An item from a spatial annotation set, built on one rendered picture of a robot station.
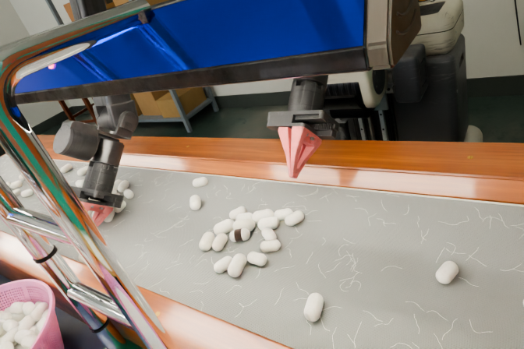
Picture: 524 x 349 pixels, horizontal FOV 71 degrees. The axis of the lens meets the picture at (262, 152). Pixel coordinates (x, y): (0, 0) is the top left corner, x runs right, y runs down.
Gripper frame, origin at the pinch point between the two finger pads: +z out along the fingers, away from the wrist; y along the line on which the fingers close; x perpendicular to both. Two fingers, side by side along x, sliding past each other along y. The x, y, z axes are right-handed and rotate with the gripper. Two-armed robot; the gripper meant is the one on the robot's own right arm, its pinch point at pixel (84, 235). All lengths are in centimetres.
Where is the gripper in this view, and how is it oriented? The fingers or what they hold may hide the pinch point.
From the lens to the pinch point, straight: 83.6
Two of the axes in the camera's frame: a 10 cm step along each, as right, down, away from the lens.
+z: -1.8, 9.6, -1.9
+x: 5.6, 2.6, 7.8
